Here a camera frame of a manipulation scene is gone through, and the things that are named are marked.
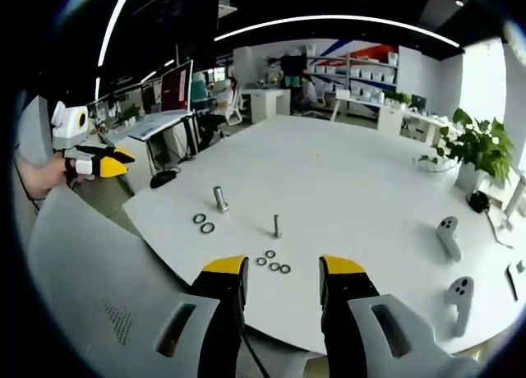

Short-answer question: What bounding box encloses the grey office chair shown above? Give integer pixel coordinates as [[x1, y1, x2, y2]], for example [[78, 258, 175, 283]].
[[24, 183, 198, 378], [15, 94, 55, 166]]

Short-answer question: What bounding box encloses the white work table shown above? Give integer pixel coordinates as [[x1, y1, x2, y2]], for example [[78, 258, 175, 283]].
[[328, 88, 453, 145]]

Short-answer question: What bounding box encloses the white flat device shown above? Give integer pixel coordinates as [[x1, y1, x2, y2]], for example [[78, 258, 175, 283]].
[[506, 260, 526, 302]]

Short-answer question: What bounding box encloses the person's left hand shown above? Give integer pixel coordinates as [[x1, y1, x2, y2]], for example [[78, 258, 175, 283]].
[[18, 153, 78, 201]]

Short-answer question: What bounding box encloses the curved ceiling light strip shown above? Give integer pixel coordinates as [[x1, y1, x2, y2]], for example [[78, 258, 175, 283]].
[[96, 0, 139, 67], [213, 15, 461, 49]]

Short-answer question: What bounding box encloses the white storage shelf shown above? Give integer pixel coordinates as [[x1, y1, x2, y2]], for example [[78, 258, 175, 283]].
[[306, 44, 400, 96]]

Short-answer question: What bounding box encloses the white handheld controller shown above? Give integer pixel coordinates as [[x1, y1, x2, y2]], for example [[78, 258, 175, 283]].
[[436, 215, 463, 262], [446, 275, 475, 339]]

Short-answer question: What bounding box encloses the white office desk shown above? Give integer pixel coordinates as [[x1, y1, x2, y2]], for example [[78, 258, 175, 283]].
[[98, 108, 202, 177]]

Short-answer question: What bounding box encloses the computer monitor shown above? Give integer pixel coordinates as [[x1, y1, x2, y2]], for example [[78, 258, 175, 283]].
[[159, 59, 195, 114]]

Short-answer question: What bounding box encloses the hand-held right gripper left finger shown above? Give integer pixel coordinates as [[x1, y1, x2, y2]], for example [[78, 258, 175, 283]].
[[154, 254, 250, 378]]

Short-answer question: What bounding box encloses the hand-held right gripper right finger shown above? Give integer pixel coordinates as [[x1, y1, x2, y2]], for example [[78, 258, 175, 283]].
[[318, 254, 484, 378]]

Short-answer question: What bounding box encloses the black chair base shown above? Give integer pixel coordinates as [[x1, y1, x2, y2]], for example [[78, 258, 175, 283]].
[[149, 168, 181, 190]]

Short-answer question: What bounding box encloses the thick threaded stud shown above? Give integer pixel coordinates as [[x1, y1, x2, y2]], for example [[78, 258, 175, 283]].
[[212, 185, 230, 214]]

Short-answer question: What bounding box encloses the green potted plant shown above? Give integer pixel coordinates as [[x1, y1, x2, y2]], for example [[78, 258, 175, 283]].
[[413, 108, 515, 189]]

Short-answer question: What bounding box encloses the white plant pot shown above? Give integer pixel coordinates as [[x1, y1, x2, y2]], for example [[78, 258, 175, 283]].
[[453, 161, 487, 195]]

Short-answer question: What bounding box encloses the black round device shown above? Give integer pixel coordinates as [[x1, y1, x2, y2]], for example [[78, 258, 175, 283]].
[[468, 190, 491, 214]]

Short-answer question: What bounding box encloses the white cable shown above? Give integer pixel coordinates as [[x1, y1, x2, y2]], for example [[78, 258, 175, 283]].
[[485, 208, 515, 250]]

